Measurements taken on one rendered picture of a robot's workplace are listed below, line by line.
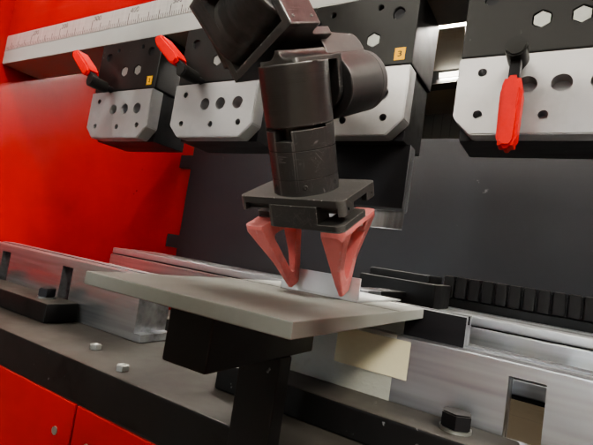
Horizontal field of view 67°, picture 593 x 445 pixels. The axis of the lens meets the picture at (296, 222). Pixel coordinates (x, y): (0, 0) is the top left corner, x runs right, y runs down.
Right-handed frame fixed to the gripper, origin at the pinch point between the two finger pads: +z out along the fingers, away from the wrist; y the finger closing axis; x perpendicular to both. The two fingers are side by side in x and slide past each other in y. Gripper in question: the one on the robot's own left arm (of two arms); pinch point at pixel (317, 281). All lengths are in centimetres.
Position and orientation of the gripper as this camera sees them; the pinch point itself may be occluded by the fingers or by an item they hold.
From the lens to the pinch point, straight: 42.5
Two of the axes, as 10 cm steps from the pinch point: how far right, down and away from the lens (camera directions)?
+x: -5.3, 3.3, -7.8
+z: 1.1, 9.4, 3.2
